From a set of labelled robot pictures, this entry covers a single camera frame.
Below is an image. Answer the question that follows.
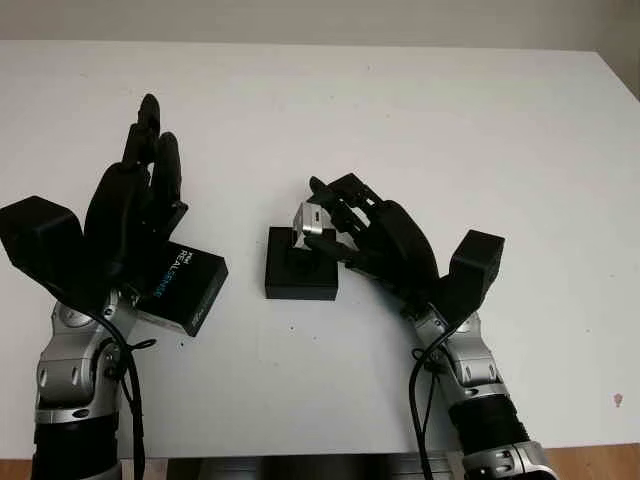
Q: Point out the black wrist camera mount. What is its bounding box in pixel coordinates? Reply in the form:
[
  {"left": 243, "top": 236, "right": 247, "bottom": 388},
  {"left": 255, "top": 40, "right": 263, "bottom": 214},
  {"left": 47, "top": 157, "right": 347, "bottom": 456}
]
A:
[
  {"left": 0, "top": 197, "right": 110, "bottom": 315},
  {"left": 437, "top": 229, "right": 506, "bottom": 330}
]

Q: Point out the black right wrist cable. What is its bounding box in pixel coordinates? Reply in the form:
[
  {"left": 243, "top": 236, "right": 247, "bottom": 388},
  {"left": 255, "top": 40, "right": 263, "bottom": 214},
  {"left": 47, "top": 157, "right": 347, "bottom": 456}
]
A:
[{"left": 408, "top": 319, "right": 471, "bottom": 480}]

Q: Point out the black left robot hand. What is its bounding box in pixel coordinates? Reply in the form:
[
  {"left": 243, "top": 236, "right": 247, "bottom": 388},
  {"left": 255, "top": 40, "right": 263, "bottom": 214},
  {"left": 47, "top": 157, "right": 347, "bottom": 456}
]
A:
[{"left": 82, "top": 93, "right": 190, "bottom": 302}]

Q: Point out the dark robot torso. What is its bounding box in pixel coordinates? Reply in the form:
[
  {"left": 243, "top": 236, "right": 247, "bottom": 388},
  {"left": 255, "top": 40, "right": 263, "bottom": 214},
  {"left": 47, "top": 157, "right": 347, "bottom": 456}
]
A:
[{"left": 166, "top": 453, "right": 466, "bottom": 480}]

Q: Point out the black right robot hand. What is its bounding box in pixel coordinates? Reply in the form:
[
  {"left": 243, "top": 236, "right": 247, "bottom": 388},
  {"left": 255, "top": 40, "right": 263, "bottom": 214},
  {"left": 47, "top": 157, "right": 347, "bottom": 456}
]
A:
[{"left": 303, "top": 173, "right": 442, "bottom": 314}]

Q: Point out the black box base with foam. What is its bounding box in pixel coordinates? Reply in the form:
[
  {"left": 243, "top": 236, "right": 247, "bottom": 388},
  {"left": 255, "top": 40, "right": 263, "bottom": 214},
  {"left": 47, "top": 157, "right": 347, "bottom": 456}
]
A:
[{"left": 263, "top": 225, "right": 340, "bottom": 302}]

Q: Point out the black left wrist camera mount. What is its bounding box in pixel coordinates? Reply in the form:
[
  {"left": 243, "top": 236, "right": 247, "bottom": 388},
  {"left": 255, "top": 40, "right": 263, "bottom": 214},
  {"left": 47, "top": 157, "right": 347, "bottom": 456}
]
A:
[{"left": 0, "top": 197, "right": 110, "bottom": 315}]

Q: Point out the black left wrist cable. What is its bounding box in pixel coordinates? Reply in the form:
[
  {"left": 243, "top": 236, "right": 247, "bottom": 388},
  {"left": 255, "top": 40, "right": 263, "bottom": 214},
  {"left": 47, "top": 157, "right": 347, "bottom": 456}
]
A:
[{"left": 94, "top": 299, "right": 157, "bottom": 480}]

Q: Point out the black RealSense box lid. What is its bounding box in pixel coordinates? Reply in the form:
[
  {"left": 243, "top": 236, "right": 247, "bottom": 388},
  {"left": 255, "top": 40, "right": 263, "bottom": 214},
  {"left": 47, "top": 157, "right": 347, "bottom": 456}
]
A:
[{"left": 133, "top": 243, "right": 230, "bottom": 339}]

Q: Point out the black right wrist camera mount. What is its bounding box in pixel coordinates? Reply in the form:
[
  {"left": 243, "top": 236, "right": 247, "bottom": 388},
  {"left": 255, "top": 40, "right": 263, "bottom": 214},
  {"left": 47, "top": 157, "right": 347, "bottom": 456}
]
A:
[{"left": 437, "top": 229, "right": 506, "bottom": 330}]

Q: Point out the small silver square camera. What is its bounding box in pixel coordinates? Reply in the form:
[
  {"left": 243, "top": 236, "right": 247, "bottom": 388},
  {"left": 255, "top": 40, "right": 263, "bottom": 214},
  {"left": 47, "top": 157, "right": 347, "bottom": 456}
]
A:
[{"left": 292, "top": 201, "right": 337, "bottom": 251}]

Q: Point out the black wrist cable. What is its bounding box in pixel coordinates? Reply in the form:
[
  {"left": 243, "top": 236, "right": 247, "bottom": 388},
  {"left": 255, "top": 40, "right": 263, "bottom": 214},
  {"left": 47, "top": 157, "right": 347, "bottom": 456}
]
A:
[
  {"left": 94, "top": 299, "right": 157, "bottom": 480},
  {"left": 408, "top": 319, "right": 471, "bottom": 480}
]

